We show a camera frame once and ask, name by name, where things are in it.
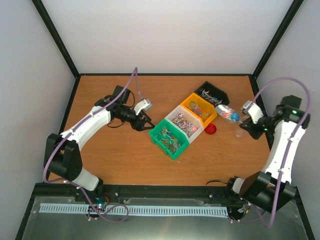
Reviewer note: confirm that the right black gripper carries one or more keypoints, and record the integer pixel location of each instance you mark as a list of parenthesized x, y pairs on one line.
[(250, 127)]

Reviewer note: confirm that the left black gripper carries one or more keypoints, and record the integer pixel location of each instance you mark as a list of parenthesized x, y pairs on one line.
[(139, 127)]

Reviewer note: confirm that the green candy bin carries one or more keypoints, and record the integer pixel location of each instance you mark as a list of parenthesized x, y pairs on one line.
[(169, 138)]

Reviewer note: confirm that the metal scoop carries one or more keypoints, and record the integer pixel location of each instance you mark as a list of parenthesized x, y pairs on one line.
[(230, 115)]

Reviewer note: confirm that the white candy bin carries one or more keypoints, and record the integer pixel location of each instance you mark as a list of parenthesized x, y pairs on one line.
[(186, 122)]

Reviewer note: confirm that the black candy bin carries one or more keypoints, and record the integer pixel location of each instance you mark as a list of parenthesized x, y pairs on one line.
[(212, 94)]

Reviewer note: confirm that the orange candy bin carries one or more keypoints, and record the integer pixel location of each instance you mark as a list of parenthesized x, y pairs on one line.
[(200, 109)]

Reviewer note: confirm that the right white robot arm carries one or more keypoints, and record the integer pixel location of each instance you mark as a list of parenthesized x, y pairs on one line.
[(270, 189)]

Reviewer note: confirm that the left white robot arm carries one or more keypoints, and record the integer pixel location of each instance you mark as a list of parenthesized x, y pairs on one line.
[(63, 151)]

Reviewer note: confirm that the clear plastic jar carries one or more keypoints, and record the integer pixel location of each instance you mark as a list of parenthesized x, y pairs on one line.
[(241, 133)]

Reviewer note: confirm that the red jar lid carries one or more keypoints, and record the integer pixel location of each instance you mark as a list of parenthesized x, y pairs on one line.
[(210, 129)]

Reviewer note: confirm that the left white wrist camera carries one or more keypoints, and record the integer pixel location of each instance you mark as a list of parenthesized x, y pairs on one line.
[(143, 105)]

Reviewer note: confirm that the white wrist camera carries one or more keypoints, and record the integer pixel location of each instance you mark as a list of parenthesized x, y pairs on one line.
[(253, 110), (143, 105)]

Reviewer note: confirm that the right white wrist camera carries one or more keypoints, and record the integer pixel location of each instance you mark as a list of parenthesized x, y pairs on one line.
[(253, 110)]

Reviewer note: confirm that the light blue cable duct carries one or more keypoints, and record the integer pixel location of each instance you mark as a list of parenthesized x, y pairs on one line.
[(136, 210)]

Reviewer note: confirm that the right black frame post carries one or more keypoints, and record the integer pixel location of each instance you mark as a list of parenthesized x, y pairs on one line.
[(279, 33)]

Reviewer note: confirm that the black frame post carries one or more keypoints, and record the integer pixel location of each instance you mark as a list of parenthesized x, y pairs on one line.
[(43, 13), (279, 33)]

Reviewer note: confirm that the left black frame post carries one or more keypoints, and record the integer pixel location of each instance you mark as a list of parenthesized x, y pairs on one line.
[(43, 13)]

